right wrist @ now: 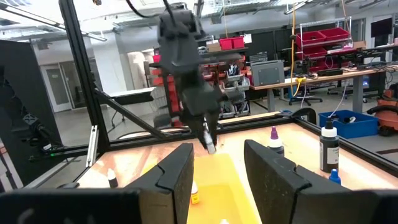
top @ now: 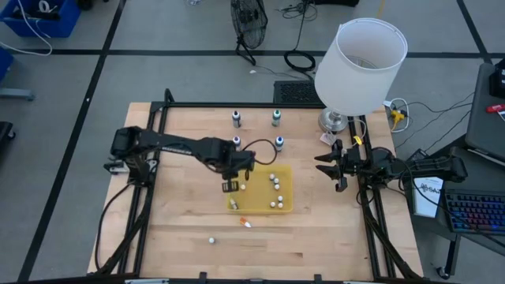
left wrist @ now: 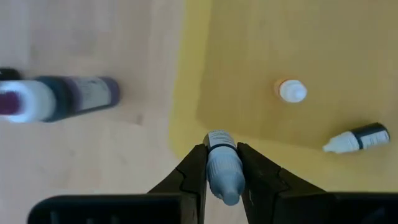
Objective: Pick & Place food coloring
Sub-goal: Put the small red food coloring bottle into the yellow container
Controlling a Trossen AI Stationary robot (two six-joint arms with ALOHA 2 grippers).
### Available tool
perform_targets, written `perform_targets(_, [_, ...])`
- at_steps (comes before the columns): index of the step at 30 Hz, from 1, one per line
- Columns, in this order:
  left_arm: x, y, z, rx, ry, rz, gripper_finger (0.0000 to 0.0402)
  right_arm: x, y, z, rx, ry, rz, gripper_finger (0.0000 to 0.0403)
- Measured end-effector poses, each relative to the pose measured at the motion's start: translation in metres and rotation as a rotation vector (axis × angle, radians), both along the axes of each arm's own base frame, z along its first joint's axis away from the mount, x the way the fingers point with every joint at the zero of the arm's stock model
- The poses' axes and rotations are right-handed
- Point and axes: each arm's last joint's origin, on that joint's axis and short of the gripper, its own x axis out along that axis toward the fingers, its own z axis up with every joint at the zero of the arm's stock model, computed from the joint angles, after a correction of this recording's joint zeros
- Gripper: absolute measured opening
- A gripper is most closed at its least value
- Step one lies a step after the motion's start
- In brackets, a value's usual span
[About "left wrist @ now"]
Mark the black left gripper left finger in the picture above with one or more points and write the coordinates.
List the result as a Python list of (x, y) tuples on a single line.
[(192, 174)]

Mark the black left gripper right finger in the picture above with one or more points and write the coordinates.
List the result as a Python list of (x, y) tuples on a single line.
[(258, 177)]

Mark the dark blue dropper bottle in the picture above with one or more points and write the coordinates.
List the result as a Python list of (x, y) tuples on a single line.
[(224, 174)]

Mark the orange dropper bottle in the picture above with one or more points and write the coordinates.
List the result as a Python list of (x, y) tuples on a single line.
[(292, 91)]

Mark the dark red dropper bottle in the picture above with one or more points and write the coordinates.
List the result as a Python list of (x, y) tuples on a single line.
[(370, 137)]

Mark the yellow translucent plastic bin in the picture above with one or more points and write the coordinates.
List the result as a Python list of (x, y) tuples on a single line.
[(280, 46)]

